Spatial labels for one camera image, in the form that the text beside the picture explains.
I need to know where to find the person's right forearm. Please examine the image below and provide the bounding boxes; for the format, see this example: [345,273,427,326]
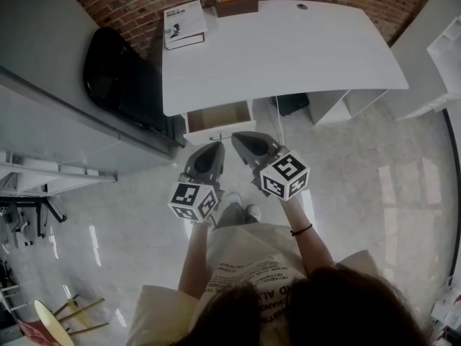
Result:
[279,196,336,279]

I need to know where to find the grey trousers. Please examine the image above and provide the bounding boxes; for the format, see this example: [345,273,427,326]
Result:
[215,202,259,232]

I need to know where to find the brown box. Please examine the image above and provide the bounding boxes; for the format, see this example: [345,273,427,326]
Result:
[212,0,259,18]

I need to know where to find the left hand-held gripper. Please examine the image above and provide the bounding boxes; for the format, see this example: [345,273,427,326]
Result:
[167,141,227,226]

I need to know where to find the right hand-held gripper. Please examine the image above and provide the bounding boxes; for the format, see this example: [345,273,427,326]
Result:
[230,130,311,203]

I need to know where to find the cream printed shirt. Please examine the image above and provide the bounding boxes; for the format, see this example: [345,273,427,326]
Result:
[125,223,382,346]

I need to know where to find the white metal shelf rack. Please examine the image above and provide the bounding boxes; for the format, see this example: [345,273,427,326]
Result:
[0,149,119,197]

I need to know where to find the person's left forearm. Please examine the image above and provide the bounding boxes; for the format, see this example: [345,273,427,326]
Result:
[178,221,212,297]

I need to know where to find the white side shelf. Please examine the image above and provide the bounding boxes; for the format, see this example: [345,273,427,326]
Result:
[395,14,461,122]

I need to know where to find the black wrist band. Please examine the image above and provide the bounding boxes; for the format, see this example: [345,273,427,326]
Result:
[290,223,313,237]

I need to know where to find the white desk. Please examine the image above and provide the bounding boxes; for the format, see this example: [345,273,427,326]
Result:
[161,0,411,128]

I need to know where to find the white book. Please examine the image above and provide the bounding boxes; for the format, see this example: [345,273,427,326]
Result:
[164,0,209,51]

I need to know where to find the black frame table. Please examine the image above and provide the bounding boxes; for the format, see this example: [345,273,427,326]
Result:
[0,192,68,249]

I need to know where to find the red plastic stool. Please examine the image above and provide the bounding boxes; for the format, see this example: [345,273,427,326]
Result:
[16,318,50,346]

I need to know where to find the wooden stool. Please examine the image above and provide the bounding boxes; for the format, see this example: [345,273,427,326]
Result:
[34,293,109,346]

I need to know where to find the white office chair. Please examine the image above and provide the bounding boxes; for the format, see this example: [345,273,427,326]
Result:
[0,207,35,250]

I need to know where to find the black router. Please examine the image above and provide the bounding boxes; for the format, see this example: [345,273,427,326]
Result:
[278,93,310,117]

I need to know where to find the white desk drawer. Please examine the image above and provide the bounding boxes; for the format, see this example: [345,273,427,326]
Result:
[182,100,257,147]

